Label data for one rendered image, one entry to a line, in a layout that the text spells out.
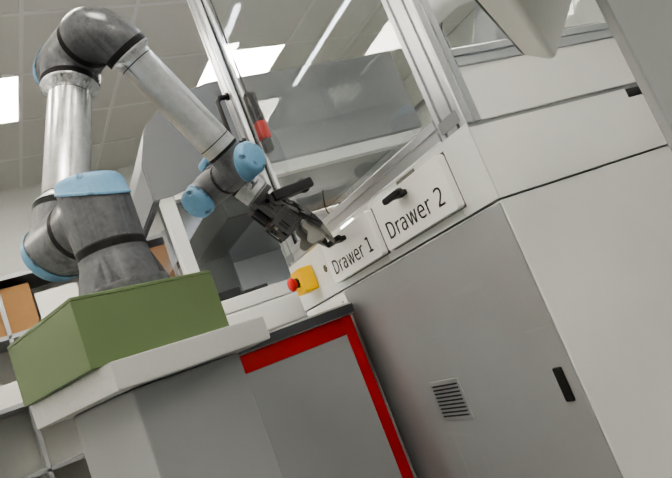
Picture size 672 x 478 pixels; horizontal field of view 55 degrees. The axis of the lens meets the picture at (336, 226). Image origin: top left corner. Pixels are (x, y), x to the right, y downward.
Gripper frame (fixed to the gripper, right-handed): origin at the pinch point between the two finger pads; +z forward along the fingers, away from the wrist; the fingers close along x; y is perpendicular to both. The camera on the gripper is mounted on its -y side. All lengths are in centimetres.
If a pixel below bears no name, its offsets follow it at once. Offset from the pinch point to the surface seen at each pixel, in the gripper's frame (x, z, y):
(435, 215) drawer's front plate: 38.5, 9.4, 1.3
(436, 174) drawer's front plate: 44.0, 4.0, -2.4
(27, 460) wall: -413, -37, 86
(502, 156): 55, 10, -6
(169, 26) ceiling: -204, -125, -152
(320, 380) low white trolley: -11.2, 19.2, 26.5
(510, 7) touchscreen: 94, -11, 12
